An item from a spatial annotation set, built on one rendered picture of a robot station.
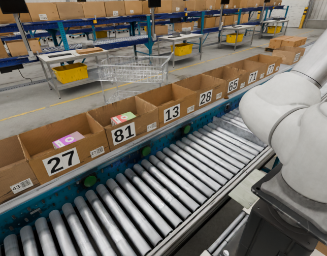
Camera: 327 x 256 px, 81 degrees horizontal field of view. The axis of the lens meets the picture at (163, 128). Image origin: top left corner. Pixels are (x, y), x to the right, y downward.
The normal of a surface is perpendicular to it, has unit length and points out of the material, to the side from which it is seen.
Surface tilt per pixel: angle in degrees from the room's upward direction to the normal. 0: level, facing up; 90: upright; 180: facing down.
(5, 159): 89
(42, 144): 89
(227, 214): 0
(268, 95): 51
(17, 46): 89
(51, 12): 90
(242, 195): 0
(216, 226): 0
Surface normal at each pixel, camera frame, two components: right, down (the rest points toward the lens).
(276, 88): -0.77, -0.40
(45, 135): 0.65, 0.40
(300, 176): -0.90, 0.29
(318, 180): -0.68, 0.42
